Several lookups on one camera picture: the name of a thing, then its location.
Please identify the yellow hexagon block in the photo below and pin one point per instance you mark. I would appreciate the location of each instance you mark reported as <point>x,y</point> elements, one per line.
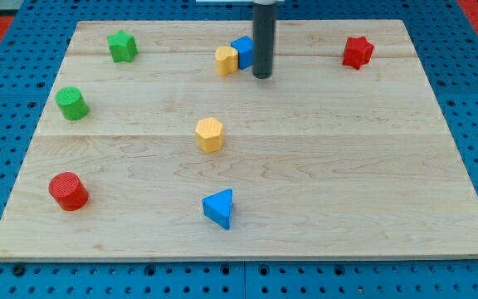
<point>209,134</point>

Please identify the yellow heart block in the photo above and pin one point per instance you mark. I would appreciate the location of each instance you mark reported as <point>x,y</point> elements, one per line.
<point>226,58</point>

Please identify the blue triangle block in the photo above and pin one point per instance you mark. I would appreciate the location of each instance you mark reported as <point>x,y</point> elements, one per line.
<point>218,208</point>

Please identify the light wooden board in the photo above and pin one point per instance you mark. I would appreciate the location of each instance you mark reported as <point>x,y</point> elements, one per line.
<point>326,162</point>

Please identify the blue cube block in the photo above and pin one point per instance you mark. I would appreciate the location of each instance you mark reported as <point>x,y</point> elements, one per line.
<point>244,47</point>

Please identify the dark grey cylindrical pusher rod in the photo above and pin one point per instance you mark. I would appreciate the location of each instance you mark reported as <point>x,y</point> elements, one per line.
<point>263,33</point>

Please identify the red star block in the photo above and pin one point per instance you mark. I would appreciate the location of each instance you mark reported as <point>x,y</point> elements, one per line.
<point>357,52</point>

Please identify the green star block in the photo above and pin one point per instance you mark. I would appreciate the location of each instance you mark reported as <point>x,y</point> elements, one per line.
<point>122,46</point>

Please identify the green cylinder block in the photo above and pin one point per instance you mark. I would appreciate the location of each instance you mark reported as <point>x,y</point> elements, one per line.
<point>71,103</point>

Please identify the red cylinder block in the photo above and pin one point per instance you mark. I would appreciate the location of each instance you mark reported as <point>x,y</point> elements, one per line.
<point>68,191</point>

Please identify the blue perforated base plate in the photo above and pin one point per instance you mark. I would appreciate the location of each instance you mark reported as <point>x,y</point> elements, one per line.
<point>31,53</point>

